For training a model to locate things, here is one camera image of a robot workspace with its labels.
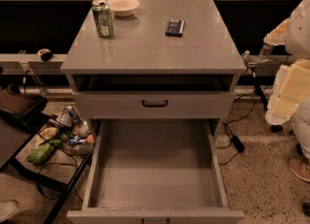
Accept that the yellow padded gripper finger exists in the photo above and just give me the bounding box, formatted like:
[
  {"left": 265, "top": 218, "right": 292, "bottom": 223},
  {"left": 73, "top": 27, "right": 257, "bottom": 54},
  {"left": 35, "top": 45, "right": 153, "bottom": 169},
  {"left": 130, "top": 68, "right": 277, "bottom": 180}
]
[{"left": 270, "top": 59, "right": 310, "bottom": 120}]

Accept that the dark blue rxbar wrapper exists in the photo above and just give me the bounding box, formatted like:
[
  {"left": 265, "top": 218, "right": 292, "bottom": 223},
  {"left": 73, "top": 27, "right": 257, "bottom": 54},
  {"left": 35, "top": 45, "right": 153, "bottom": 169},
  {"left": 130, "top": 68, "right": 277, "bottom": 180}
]
[{"left": 166, "top": 20, "right": 185, "bottom": 37}]

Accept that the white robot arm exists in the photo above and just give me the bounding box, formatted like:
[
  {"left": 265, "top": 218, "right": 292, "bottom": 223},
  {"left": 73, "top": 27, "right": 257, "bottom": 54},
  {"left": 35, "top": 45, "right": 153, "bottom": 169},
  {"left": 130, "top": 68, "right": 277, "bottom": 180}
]
[{"left": 265, "top": 0, "right": 310, "bottom": 124}]

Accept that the grey drawer cabinet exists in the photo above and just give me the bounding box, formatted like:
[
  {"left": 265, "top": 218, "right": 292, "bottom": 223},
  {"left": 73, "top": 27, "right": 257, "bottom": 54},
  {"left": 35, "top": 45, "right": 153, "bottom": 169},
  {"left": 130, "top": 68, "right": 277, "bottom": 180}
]
[{"left": 60, "top": 0, "right": 247, "bottom": 122}]

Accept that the closed grey upper drawer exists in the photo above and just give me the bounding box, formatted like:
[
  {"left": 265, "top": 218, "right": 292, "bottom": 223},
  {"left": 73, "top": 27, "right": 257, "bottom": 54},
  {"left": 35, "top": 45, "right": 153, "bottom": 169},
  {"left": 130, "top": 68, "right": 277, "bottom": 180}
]
[{"left": 73, "top": 92, "right": 234, "bottom": 119}]

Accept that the open grey bottom drawer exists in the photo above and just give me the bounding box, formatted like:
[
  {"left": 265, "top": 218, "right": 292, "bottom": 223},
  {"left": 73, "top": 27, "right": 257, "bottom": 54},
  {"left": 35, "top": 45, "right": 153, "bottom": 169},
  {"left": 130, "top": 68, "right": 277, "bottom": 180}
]
[{"left": 68, "top": 120, "right": 244, "bottom": 224}]

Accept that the person's beige trouser leg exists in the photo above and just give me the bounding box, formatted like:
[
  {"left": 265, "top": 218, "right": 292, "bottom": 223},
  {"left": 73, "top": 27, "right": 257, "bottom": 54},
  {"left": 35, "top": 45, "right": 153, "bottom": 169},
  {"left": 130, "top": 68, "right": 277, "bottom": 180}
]
[{"left": 291, "top": 102, "right": 310, "bottom": 161}]

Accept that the clear plastic water bottle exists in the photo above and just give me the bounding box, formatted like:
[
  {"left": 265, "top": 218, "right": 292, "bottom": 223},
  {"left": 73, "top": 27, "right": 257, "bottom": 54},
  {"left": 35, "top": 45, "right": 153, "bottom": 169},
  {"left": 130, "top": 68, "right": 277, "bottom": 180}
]
[{"left": 259, "top": 44, "right": 274, "bottom": 62}]

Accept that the black power adapter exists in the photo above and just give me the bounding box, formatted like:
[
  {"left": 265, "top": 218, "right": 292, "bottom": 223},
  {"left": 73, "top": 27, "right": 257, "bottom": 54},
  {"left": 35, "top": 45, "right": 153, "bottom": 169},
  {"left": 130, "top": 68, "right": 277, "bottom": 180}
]
[{"left": 232, "top": 136, "right": 245, "bottom": 153}]

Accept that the person's tan shoe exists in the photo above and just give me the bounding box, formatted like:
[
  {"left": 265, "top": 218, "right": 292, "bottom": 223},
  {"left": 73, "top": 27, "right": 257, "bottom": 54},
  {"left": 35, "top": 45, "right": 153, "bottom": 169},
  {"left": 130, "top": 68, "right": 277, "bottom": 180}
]
[{"left": 288, "top": 158, "right": 310, "bottom": 182}]

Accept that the white bowl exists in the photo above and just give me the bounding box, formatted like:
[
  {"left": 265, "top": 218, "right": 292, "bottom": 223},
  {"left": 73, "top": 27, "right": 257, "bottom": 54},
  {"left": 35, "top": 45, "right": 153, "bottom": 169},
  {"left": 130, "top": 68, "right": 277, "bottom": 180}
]
[{"left": 108, "top": 0, "right": 140, "bottom": 17}]

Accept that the green soda can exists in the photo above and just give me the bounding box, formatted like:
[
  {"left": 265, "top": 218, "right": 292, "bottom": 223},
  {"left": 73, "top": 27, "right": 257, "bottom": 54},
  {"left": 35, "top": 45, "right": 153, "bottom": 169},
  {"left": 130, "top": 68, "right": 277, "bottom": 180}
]
[{"left": 92, "top": 0, "right": 114, "bottom": 38}]

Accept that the metal can on cart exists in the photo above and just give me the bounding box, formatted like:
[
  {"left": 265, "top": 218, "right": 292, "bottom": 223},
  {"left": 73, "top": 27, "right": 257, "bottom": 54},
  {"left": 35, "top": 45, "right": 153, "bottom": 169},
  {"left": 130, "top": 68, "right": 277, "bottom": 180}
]
[{"left": 65, "top": 105, "right": 80, "bottom": 124}]

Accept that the black and white mouse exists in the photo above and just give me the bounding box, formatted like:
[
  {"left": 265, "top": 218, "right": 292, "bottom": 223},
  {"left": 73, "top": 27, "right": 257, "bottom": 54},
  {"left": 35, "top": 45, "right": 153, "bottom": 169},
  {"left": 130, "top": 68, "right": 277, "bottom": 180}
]
[{"left": 37, "top": 48, "right": 53, "bottom": 62}]

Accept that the green snack bag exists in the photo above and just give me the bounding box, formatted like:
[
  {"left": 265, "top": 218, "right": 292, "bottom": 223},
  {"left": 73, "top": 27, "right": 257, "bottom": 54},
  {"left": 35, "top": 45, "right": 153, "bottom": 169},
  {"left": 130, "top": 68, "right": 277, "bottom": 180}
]
[{"left": 27, "top": 135, "right": 68, "bottom": 165}]

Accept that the dark brown chair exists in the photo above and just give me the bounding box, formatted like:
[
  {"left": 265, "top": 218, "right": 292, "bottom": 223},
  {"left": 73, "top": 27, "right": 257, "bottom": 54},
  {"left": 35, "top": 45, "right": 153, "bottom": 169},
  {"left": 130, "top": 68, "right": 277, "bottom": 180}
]
[{"left": 0, "top": 84, "right": 47, "bottom": 131}]

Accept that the white sneaker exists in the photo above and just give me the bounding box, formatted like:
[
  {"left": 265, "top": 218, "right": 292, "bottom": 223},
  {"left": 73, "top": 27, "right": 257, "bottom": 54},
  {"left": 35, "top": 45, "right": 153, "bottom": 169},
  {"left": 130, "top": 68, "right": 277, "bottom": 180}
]
[{"left": 0, "top": 200, "right": 19, "bottom": 223}]

